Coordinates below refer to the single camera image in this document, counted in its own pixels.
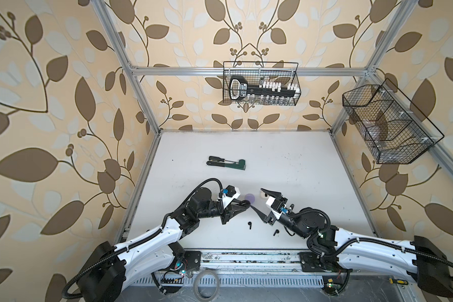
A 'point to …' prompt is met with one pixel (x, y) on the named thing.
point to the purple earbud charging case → (250, 197)
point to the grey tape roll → (195, 282)
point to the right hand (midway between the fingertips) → (257, 196)
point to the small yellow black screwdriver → (398, 280)
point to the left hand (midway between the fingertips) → (241, 203)
